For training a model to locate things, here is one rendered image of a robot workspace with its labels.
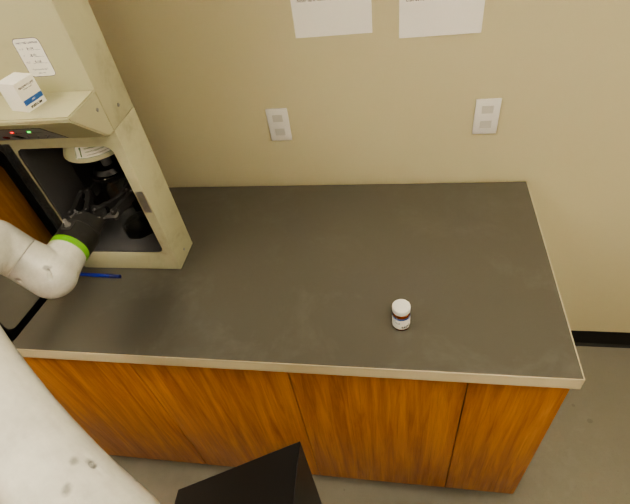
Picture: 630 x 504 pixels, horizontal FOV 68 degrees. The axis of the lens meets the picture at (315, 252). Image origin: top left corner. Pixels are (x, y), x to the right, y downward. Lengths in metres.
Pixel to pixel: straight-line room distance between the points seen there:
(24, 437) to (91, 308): 0.89
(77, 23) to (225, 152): 0.69
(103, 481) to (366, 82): 1.19
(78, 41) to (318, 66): 0.64
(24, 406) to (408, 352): 0.80
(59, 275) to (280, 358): 0.53
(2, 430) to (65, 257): 0.63
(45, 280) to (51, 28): 0.51
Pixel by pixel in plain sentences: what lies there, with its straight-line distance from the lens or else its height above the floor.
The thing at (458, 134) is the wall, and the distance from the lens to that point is 1.54.
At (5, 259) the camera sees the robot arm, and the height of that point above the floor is 1.30.
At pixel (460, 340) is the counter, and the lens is 1.18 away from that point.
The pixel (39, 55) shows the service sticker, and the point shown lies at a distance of 1.18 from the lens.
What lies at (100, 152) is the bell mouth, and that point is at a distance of 1.30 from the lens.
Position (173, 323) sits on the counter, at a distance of 1.32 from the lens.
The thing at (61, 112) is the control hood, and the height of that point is 1.51.
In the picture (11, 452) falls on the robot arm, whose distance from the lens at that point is 0.62.
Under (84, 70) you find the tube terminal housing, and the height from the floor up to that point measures 1.55.
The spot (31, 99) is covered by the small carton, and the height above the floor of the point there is 1.53.
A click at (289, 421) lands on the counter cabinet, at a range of 1.52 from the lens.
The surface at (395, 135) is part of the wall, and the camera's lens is 1.53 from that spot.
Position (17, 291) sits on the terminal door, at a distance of 1.44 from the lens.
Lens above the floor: 1.91
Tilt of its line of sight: 45 degrees down
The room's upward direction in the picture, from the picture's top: 10 degrees counter-clockwise
